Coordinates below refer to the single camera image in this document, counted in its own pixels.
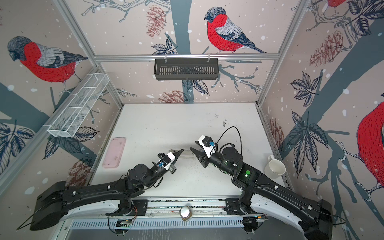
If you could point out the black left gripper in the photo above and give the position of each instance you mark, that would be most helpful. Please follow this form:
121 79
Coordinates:
171 169

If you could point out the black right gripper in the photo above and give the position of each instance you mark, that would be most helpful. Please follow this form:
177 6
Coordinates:
202 157

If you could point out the silver metal keyring carabiner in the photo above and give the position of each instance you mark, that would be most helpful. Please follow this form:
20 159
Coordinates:
187 153

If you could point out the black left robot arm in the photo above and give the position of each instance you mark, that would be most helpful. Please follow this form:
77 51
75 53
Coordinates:
59 199

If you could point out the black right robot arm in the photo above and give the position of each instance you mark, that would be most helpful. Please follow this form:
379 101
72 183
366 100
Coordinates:
261 195

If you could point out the round silver knob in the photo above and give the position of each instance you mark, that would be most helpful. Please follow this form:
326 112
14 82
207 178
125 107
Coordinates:
185 213

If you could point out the pink rectangular tray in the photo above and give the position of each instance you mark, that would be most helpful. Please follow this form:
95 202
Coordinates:
114 153

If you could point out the white ceramic mug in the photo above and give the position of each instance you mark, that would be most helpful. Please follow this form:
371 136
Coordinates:
274 168

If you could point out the dark grey hanging shelf basket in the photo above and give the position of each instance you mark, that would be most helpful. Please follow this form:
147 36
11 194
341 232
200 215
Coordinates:
186 69

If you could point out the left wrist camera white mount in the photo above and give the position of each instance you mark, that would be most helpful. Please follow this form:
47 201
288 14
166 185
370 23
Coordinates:
166 160

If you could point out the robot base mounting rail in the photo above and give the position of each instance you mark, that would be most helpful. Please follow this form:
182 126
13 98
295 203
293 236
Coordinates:
161 215

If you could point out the white wire mesh basket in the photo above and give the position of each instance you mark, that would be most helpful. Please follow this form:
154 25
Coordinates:
71 118

